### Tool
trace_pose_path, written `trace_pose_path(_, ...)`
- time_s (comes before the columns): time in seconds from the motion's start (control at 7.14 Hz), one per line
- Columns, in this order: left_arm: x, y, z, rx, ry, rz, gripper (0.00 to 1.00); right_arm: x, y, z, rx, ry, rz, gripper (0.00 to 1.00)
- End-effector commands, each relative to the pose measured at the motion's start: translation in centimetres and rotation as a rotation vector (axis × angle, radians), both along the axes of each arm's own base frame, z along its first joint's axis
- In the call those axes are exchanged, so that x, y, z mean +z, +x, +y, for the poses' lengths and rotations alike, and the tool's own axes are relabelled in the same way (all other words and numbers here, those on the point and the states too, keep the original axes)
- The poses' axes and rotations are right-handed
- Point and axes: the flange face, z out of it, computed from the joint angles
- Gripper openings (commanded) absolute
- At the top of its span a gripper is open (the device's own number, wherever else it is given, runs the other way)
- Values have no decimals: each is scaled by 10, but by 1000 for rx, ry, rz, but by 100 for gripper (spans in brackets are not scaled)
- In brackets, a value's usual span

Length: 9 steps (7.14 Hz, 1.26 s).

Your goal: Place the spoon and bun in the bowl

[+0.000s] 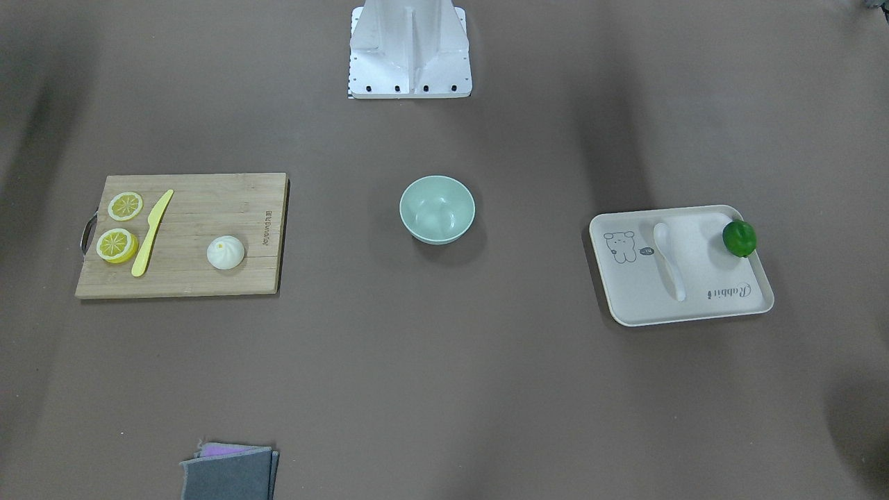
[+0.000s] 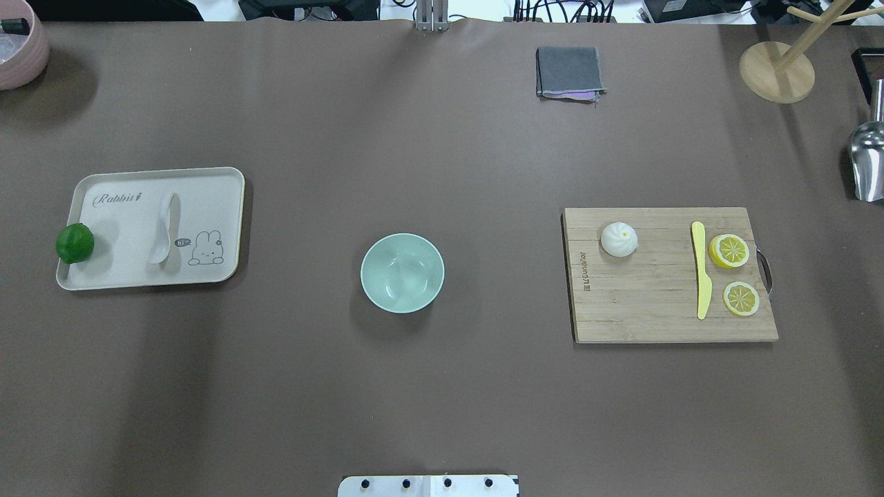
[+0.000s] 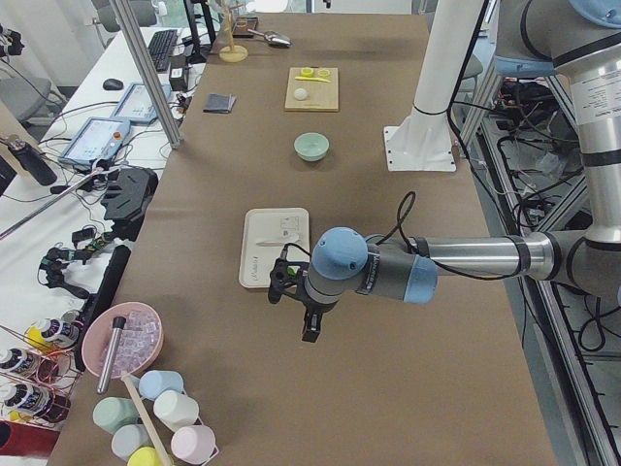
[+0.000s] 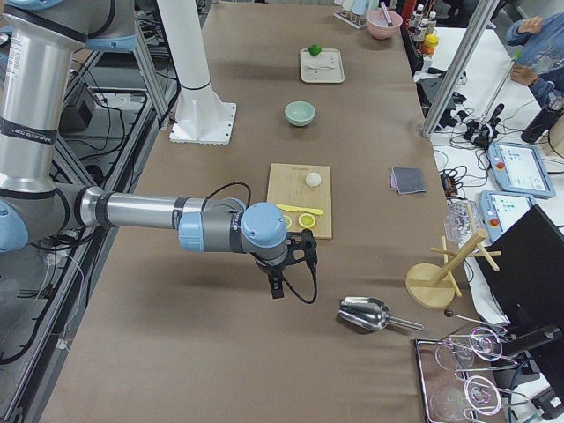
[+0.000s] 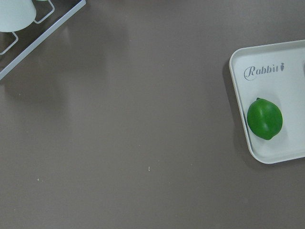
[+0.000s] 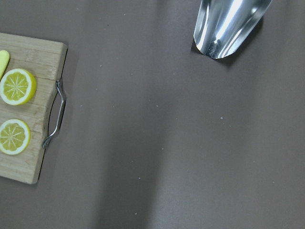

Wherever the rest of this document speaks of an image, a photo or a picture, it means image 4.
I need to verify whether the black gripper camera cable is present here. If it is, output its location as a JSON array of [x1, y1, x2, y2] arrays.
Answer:
[[206, 182, 319, 305]]

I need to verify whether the lemon slice near knife tip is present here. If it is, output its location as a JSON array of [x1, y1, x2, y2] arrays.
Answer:
[[298, 212, 317, 229]]

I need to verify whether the wooden mug tree stand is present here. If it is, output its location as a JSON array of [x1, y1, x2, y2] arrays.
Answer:
[[405, 229, 502, 309]]

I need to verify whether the bamboo cutting board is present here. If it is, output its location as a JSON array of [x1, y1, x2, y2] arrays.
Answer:
[[266, 163, 333, 240]]

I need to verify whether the lemon slice near knife handle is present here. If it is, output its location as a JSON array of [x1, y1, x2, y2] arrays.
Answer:
[[283, 214, 293, 230]]

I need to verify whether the yellow capped bottle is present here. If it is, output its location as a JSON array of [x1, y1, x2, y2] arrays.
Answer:
[[420, 33, 439, 56]]

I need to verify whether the stainless steel scoop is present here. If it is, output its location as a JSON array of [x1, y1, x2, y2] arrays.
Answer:
[[338, 296, 425, 331]]

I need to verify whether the aluminium frame post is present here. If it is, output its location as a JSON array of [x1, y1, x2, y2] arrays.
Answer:
[[421, 0, 499, 138]]

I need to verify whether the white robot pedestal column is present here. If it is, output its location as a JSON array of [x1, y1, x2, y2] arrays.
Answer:
[[158, 0, 236, 145]]

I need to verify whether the black water bottle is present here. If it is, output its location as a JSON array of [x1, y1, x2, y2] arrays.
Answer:
[[521, 94, 563, 144]]

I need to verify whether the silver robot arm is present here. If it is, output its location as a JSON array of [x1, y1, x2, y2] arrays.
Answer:
[[1, 1, 298, 298]]

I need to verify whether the person in blue shirt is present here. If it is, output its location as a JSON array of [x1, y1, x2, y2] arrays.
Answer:
[[506, 12, 563, 107]]

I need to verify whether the clear glass cup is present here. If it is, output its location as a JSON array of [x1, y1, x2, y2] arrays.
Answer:
[[444, 200, 484, 245]]

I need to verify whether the white dish rack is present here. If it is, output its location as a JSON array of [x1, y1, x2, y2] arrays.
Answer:
[[332, 0, 379, 29]]

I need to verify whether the pink bowl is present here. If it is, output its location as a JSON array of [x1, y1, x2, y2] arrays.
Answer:
[[367, 9, 403, 40]]

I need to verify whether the black monitor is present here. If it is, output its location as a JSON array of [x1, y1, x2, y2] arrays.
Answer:
[[479, 204, 564, 353]]

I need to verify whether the yellow plastic knife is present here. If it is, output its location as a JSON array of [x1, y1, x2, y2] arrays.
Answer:
[[276, 204, 323, 216]]

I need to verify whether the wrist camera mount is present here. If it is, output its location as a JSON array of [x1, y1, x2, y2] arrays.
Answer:
[[285, 229, 317, 271]]

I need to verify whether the wire glass rack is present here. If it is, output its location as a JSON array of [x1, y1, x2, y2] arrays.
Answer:
[[413, 326, 529, 422]]

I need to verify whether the cream rabbit tray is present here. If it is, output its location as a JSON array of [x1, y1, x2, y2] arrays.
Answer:
[[300, 48, 345, 84]]

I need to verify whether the grey folded cloth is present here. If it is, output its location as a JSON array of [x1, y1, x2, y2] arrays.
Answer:
[[390, 167, 427, 194]]

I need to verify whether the white steamed bun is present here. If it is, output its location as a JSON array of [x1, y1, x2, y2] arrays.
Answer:
[[305, 172, 323, 188]]

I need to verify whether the green lime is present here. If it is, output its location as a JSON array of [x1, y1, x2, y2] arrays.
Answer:
[[308, 44, 323, 56]]

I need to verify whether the mint green bowl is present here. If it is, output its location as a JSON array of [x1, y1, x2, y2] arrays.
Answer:
[[284, 100, 316, 127]]

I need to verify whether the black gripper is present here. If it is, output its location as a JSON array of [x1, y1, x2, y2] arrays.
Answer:
[[254, 253, 286, 300]]

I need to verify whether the upper blue teach pendant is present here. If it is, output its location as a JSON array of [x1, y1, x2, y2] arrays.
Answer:
[[487, 142, 556, 198]]

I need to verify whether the lower blue teach pendant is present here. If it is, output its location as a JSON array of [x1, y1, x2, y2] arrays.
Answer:
[[479, 190, 536, 242]]

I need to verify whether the blue teach pendant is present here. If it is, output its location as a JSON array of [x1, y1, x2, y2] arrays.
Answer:
[[487, 142, 556, 198], [479, 190, 536, 242]]

